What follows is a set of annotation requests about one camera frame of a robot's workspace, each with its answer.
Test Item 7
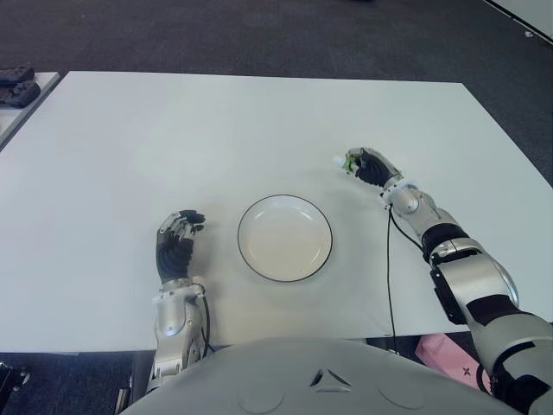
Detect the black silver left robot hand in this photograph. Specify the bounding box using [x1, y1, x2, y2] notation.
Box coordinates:
[155, 209, 207, 284]

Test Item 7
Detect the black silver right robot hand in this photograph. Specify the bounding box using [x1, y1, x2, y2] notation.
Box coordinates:
[343, 146, 405, 189]

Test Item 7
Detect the green white toothpaste tube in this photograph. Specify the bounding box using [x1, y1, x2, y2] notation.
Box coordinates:
[332, 154, 360, 175]

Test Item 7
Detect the white plate with black rim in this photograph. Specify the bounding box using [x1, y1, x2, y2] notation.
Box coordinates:
[237, 194, 334, 284]

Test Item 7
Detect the grey robot torso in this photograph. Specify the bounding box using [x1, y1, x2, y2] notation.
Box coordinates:
[122, 335, 526, 415]

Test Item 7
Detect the pink cardboard box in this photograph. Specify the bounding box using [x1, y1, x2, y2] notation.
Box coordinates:
[416, 333, 493, 390]

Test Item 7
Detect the black device on floor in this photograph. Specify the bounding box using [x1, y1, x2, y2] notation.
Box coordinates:
[0, 361, 30, 393]

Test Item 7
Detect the white background table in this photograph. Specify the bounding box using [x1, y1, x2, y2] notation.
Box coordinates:
[483, 0, 553, 47]

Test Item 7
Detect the black game controller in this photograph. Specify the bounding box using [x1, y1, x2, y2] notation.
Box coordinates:
[0, 80, 42, 107]
[0, 62, 35, 82]

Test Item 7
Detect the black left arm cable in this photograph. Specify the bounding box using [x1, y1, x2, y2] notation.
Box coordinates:
[200, 293, 217, 354]

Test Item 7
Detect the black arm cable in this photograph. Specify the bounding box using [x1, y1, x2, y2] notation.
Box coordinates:
[200, 293, 217, 354]
[385, 202, 424, 351]

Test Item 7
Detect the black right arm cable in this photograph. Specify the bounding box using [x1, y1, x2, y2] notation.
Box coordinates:
[385, 202, 424, 351]

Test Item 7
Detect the metal support frame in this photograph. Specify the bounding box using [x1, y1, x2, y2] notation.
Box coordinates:
[116, 345, 150, 407]

